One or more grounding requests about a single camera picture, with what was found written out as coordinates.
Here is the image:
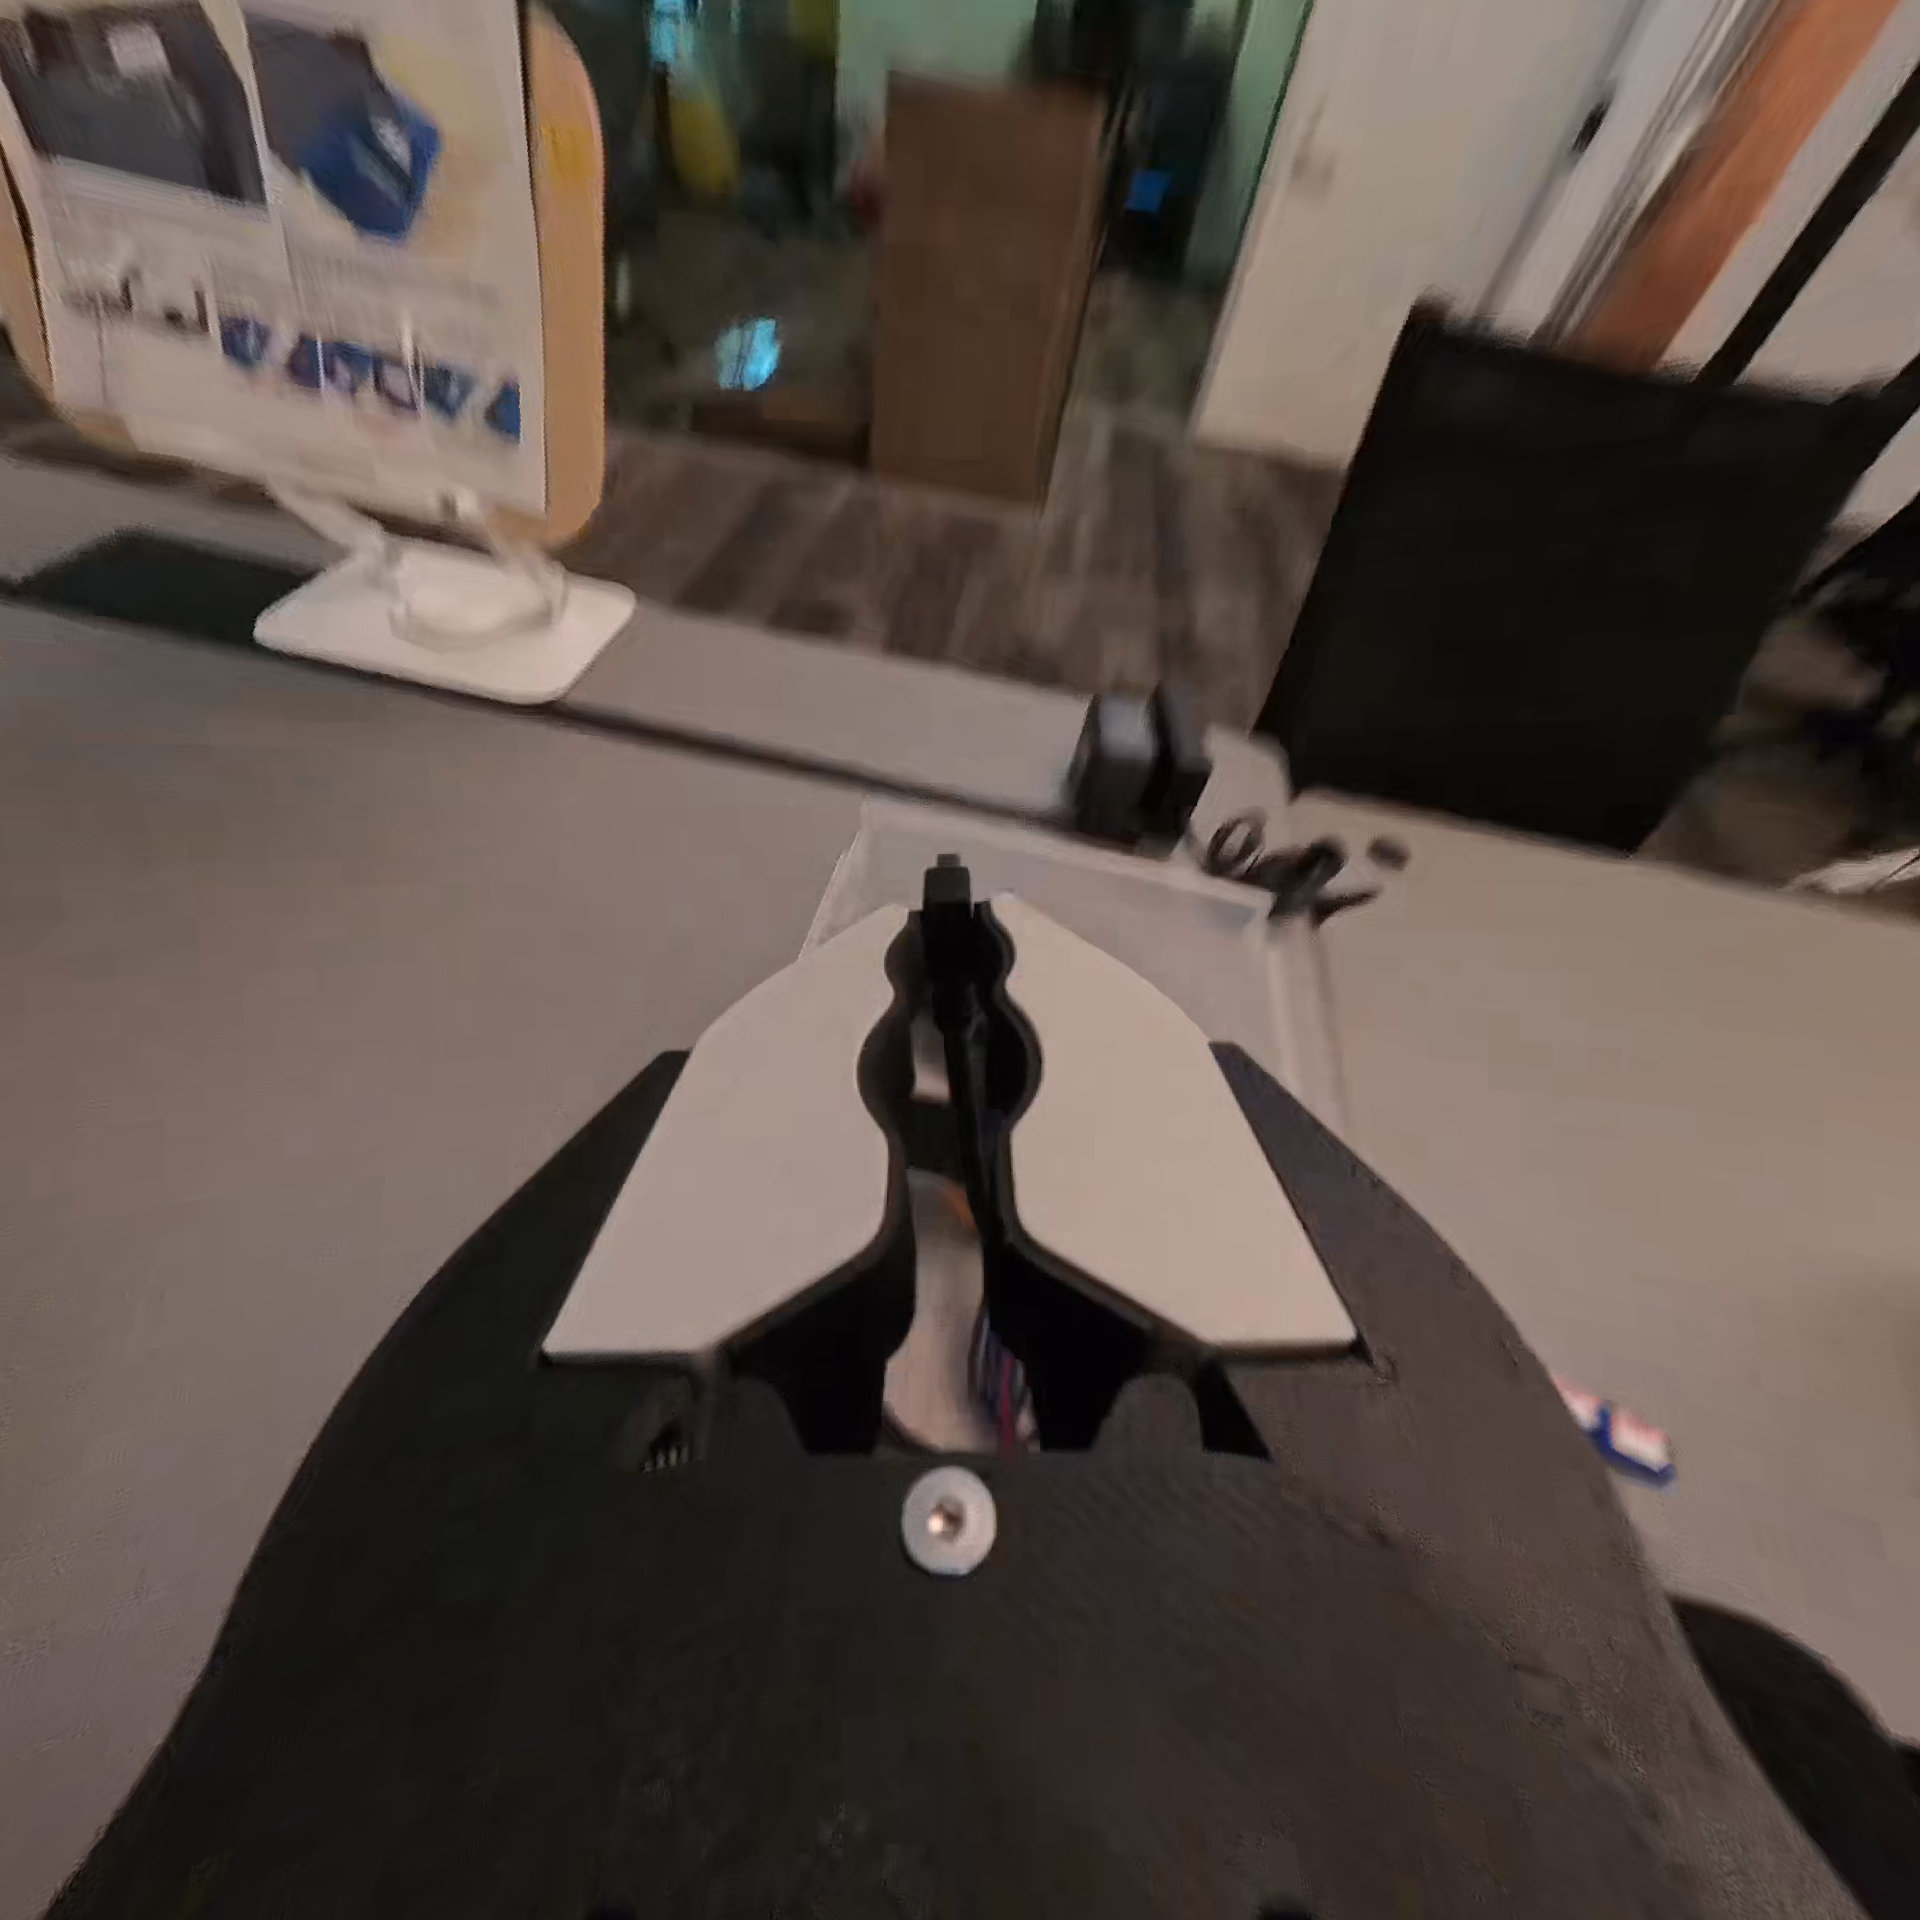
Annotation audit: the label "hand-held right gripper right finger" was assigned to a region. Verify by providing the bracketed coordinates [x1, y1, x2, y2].
[983, 895, 1361, 1453]

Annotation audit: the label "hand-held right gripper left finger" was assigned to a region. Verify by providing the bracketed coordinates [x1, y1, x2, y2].
[540, 896, 920, 1453]

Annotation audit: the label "clear plastic storage box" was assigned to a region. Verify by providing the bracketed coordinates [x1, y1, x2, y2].
[803, 795, 1343, 1120]

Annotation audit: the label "blue red braided usb cable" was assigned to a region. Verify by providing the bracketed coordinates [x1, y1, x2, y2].
[917, 852, 1040, 1453]

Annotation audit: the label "black box device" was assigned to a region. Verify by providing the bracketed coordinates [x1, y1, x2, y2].
[1069, 686, 1214, 853]

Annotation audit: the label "blue and white small packet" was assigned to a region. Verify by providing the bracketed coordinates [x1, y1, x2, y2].
[1553, 1370, 1680, 1490]

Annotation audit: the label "white board stand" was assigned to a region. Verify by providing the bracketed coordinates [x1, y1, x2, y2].
[251, 480, 640, 705]

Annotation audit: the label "black office chair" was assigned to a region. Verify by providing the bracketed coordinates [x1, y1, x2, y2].
[1259, 300, 1901, 859]

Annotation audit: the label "brown cardboard box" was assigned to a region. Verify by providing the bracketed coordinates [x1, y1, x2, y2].
[866, 72, 1116, 508]

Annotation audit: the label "printed instruction sheet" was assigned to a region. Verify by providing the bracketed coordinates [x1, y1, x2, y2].
[0, 0, 549, 519]

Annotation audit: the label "white door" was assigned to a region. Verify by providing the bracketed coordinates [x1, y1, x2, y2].
[1200, 0, 1651, 465]

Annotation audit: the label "black coiled cables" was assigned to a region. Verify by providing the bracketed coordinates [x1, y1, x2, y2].
[1199, 813, 1416, 928]

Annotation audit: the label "black desk cable channel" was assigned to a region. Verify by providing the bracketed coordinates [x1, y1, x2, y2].
[0, 532, 1083, 820]

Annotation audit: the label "wooden door post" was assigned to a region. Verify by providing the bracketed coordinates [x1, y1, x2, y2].
[1576, 0, 1877, 363]

